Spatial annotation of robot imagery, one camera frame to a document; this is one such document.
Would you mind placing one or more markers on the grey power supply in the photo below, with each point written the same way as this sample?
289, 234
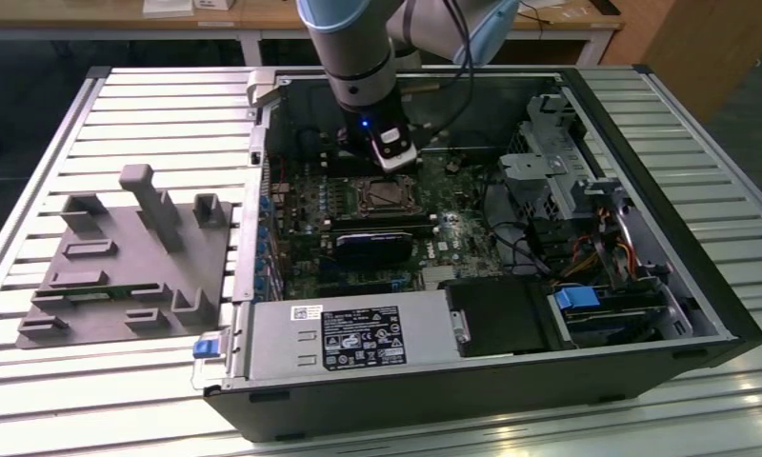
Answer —
280, 343

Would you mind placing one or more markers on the grey plastic parts rack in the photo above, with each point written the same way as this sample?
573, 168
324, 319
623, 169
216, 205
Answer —
134, 266

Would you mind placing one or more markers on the wooden desk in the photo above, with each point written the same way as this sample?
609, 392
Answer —
70, 16

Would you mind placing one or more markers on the wooden cabinet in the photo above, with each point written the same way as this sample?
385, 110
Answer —
706, 47

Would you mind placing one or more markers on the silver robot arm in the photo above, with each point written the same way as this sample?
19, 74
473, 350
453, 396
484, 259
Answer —
356, 62

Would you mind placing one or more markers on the white box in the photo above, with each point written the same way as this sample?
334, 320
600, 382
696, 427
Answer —
166, 7
214, 4

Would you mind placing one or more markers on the black graphics card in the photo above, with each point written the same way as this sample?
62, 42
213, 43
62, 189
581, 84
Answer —
372, 250

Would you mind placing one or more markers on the black drive bay cover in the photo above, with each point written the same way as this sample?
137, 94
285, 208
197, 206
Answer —
503, 314

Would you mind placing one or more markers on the silver coin battery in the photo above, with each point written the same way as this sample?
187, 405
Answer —
453, 165

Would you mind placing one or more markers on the metal disk bay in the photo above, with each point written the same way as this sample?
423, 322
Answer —
680, 314

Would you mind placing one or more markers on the black expansion slot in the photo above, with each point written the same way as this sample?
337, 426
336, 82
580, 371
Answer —
356, 287

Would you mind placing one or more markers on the CPU socket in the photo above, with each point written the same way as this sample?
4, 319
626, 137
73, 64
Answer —
362, 211

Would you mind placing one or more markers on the blue disk carrier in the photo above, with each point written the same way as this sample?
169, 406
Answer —
575, 300

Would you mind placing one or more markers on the green motherboard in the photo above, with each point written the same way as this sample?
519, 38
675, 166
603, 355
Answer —
457, 224

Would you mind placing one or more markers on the silver chipset heatsink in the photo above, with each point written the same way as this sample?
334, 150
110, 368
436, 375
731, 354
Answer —
440, 277

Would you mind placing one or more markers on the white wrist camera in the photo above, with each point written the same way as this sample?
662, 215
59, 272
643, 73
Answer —
397, 157

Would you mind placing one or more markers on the black PC case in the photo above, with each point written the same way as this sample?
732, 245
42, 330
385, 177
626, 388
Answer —
420, 404

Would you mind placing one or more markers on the grey metal drive cage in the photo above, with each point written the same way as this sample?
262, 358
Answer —
547, 176

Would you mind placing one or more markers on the blue plastic latch tab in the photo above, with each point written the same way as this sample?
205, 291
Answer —
205, 346

